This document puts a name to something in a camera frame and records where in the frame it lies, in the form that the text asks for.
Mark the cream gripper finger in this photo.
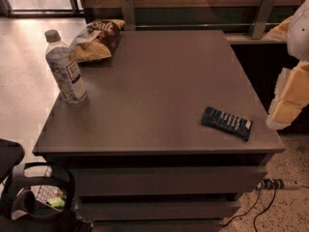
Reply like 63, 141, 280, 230
266, 61, 309, 130

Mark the dark blue rxbar wrapper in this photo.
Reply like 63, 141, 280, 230
201, 106, 253, 141

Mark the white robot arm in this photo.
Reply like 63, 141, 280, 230
266, 0, 309, 130

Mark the brown salt chip bag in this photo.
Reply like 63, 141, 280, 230
70, 19, 126, 63

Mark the white power strip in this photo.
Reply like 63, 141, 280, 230
256, 179, 302, 190

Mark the grey drawer cabinet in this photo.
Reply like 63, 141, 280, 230
34, 31, 284, 232

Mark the clear plastic water bottle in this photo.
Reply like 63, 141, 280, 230
44, 29, 87, 104

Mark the black chair edge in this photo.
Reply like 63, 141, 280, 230
0, 139, 25, 182

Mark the metal rail with brackets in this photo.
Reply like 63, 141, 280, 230
121, 0, 293, 40

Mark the black power cable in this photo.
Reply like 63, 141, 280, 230
221, 188, 264, 229
252, 188, 278, 232

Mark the black wire basket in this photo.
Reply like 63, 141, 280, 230
1, 162, 93, 232

